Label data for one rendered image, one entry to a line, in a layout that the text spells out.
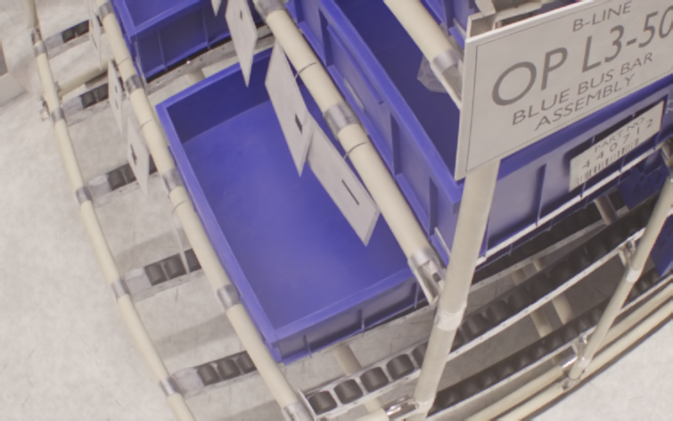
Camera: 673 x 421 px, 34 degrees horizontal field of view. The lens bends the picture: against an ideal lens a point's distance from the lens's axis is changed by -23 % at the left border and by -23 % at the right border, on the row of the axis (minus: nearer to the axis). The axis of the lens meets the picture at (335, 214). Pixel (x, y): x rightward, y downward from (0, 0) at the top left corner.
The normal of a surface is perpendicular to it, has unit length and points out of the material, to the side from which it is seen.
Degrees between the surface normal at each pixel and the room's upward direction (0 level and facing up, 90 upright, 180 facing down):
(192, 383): 11
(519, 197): 90
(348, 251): 3
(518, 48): 90
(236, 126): 3
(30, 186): 0
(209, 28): 90
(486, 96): 90
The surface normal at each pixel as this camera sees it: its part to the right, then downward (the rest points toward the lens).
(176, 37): 0.46, 0.80
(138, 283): 0.18, -0.50
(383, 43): -0.06, -0.40
